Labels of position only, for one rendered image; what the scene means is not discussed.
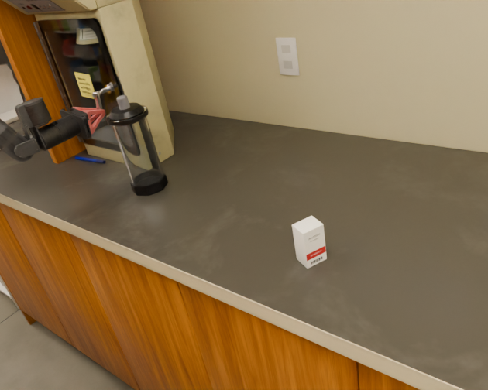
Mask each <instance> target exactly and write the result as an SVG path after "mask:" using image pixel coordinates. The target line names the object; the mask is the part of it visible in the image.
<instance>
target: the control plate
mask: <svg viewBox="0 0 488 390"><path fill-rule="evenodd" d="M8 1H9V2H11V3H12V4H14V5H16V6H18V7H20V8H21V9H22V10H24V11H26V12H28V13H30V12H53V11H65V10H64V9H62V8H61V7H60V6H59V5H57V4H55V3H54V2H52V1H50V0H8ZM31 4H34V5H35V6H37V7H38V8H39V5H41V6H42V7H41V8H40V9H36V8H34V7H32V6H31ZM48 4H49V5H52V6H50V7H49V6H48ZM44 5H46V8H44ZM26 6H29V7H31V8H32V9H28V8H27V7H26ZM23 7H25V9H24V8H23Z"/></svg>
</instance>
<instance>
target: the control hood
mask: <svg viewBox="0 0 488 390"><path fill-rule="evenodd" d="M2 1H4V2H6V3H7V4H9V5H11V6H12V7H14V8H15V9H18V10H19V11H20V12H22V13H24V14H27V15H32V14H46V13H58V12H84V11H92V10H95V9H96V8H97V5H96V2H95V0H50V1H52V2H54V3H55V4H57V5H59V6H60V7H61V8H62V9H64V10H65V11H53V12H30V13H28V12H26V11H24V10H22V9H21V8H20V7H18V6H16V5H14V4H12V3H11V2H9V1H8V0H2Z"/></svg>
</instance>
